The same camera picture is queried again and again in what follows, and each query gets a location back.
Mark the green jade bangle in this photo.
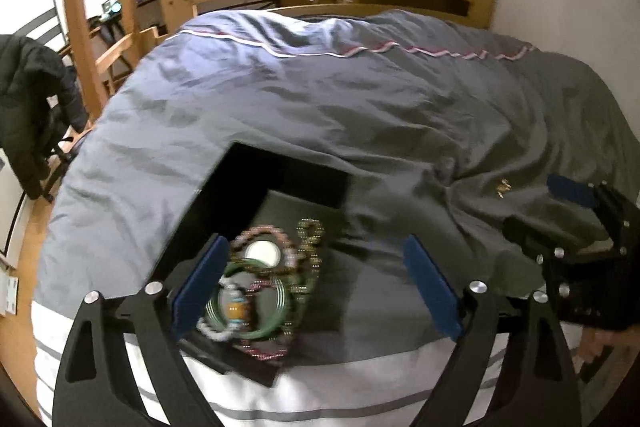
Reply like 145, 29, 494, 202
198, 259, 291, 343

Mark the grey bead amber bracelet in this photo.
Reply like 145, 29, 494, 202
195, 275, 256, 342

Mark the pink crystal bead bracelet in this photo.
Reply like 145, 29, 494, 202
234, 275, 296, 363

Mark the pink and brown bead bracelet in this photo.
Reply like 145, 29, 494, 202
226, 223, 302, 278

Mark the clear yellow crystal bracelet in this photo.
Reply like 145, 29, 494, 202
284, 217, 328, 338

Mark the black jewelry box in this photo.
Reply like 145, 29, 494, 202
150, 142, 350, 387

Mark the operator hand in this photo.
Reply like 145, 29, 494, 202
577, 327, 617, 363

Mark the grey striped duvet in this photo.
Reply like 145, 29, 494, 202
32, 11, 639, 426

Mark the wooden ladder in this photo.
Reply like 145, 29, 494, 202
60, 0, 172, 120

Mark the dark puffer jacket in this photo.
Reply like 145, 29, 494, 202
1, 35, 89, 199

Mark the gold chain charm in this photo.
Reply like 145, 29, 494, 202
496, 179, 512, 198

